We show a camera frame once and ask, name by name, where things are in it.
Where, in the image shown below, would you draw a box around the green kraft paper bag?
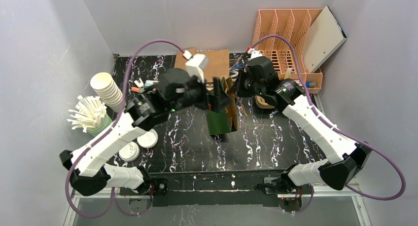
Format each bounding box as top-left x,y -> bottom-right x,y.
207,78 -> 239,136

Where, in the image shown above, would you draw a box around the brown pulp cup carrier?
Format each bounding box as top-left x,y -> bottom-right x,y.
255,96 -> 275,109

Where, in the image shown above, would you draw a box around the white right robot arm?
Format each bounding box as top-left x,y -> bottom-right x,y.
236,56 -> 371,190

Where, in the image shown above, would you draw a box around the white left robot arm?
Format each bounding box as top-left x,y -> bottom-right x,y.
60,68 -> 231,196

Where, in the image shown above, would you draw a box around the teal and orange stapler tools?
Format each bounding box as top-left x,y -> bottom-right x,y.
131,78 -> 159,93

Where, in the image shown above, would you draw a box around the stack of flat paper bags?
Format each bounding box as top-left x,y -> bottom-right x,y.
186,47 -> 229,83

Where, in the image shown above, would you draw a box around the grey blue small bottle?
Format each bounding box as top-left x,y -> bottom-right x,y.
306,81 -> 317,88

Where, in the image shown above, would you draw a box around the white cup lid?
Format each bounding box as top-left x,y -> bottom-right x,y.
137,129 -> 158,149
118,142 -> 140,162

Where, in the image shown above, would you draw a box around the orange plastic file organizer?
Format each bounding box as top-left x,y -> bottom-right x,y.
251,9 -> 323,94

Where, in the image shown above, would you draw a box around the stack of white paper cups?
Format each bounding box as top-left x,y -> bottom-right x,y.
90,72 -> 124,113

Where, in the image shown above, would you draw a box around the green cup of white straws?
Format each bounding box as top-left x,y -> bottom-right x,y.
67,95 -> 113,137

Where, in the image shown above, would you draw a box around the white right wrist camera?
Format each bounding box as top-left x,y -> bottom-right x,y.
248,49 -> 263,61

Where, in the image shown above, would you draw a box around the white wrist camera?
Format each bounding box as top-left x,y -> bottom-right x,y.
248,49 -> 263,61
185,54 -> 209,82

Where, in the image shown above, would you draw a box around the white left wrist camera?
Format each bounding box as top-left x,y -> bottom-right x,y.
185,54 -> 209,82

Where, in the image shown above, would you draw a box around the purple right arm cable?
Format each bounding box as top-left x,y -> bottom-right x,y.
249,35 -> 407,215

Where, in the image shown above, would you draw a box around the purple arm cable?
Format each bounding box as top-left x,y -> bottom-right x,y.
249,35 -> 407,215
65,39 -> 193,219

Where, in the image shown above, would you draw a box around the white board leaning on wall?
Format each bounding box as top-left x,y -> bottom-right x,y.
303,6 -> 347,73

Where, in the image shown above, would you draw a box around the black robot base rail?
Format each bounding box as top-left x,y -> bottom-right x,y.
119,168 -> 327,207

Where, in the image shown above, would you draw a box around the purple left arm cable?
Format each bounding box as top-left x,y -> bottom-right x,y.
65,39 -> 193,219

